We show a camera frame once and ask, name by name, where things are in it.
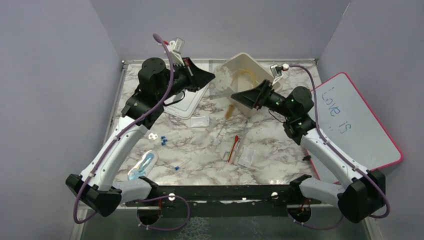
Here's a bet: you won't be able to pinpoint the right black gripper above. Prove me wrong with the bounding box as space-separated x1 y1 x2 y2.
232 78 295 119

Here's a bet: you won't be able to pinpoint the clear zip bag near lid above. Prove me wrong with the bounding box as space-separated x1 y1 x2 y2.
189 115 210 128

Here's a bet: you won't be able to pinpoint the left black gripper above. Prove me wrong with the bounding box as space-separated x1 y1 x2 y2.
156 57 216 102

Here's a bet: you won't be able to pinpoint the wire gauze mesh square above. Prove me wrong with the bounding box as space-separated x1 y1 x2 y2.
209 65 240 100

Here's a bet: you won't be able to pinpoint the beige plastic bin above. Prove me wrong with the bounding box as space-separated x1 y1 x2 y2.
212 52 274 118

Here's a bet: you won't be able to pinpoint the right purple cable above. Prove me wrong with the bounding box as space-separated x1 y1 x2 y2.
284 63 391 230

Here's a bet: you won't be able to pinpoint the metal crucible tongs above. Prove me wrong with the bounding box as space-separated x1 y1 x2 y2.
223 120 249 164

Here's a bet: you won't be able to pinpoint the red plastic spoon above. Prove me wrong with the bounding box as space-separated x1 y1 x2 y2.
227 135 240 164

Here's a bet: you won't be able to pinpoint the blue goggles in bag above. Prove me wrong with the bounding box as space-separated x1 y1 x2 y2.
127 150 159 181

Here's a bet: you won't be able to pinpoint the pink framed whiteboard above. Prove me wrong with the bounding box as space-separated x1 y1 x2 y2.
309 72 404 170

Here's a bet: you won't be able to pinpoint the small clear zip bag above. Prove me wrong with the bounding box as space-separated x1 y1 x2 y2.
238 147 256 168

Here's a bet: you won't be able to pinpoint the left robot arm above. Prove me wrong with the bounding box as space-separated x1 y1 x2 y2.
65 57 215 217

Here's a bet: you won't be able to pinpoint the white bin lid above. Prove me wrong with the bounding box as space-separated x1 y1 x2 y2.
164 84 209 120

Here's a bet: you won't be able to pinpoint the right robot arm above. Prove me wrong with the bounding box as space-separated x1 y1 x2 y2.
231 80 391 223

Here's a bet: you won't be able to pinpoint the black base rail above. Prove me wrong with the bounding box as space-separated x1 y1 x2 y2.
125 184 320 218

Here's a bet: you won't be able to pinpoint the lone blue capped tube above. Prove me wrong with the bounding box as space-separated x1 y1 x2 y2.
174 158 192 171

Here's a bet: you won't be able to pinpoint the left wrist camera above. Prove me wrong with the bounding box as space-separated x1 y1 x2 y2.
167 37 185 66

